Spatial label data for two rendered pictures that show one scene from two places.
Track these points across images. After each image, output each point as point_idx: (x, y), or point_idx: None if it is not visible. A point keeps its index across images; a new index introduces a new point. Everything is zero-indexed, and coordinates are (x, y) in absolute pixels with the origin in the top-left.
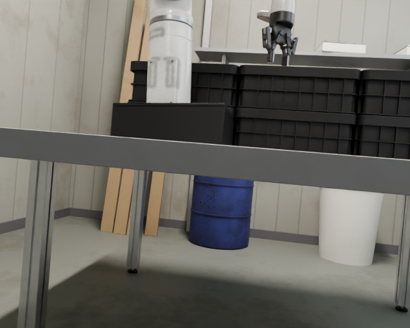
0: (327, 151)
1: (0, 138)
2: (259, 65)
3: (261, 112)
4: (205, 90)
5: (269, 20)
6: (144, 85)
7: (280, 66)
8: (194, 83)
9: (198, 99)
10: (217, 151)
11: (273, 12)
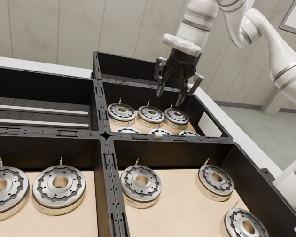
0: None
1: None
2: (226, 130)
3: None
4: (237, 177)
5: (194, 60)
6: (283, 236)
7: (218, 120)
8: (247, 182)
9: (237, 187)
10: None
11: (201, 52)
